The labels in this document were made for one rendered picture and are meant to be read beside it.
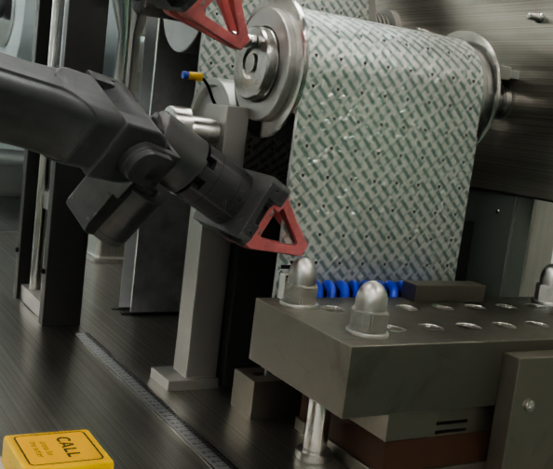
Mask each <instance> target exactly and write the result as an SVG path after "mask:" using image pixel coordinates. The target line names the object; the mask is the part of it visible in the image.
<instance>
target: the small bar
mask: <svg viewBox="0 0 553 469"><path fill-rule="evenodd" d="M485 288H486V286H484V285H481V284H479V283H476V282H473V281H440V280H403V283H402V290H401V297H402V298H405V299H407V300H410V301H412V302H483V301H484V295H485Z"/></svg>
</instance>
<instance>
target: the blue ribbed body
mask: <svg viewBox="0 0 553 469"><path fill-rule="evenodd" d="M368 281H369V280H362V281H361V282H360V283H358V281H357V280H350V281H349V282H347V283H346V282H345V281H343V280H337V281H336V282H335V283H333V282H332V281H331V280H324V281H323V282H322V283H320V282H319V281H318V280H317V287H318V289H317V298H334V297H356V296H357V292H358V290H359V288H360V287H361V286H362V285H363V284H364V283H366V282H368ZM375 281H377V282H379V283H381V284H382V285H383V286H384V288H385V290H386V293H387V297H401V290H402V283H403V280H399V281H398V282H396V283H395V282H394V281H392V280H387V281H385V282H384V283H383V282H382V281H381V280H375Z"/></svg>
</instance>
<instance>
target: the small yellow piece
mask: <svg viewBox="0 0 553 469"><path fill-rule="evenodd" d="M182 79H188V80H194V81H200V82H201V81H203V82H204V83H205V85H206V86H207V89H208V91H209V96H210V99H211V101H212V103H213V104H217V103H216V101H215V99H214V98H213V95H212V91H211V88H210V86H209V83H208V82H207V80H206V79H205V78H204V77H203V74H202V73H196V72H187V71H182Z"/></svg>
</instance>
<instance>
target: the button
mask: <svg viewBox="0 0 553 469"><path fill-rule="evenodd" d="M2 463H3V465H4V466H5V468H6V469H114V461H113V460H112V459H111V458H110V456H109V455H108V454H107V453H106V451H105V450H104V449H103V448H102V446H101V445H100V444H99V443H98V441H97V440H96V439H95V438H94V436H93V435H92V434H91V433H90V432H89V430H86V429H84V430H73V431H61V432H50V433H38V434H27V435H7V436H5V437H4V440H3V452H2Z"/></svg>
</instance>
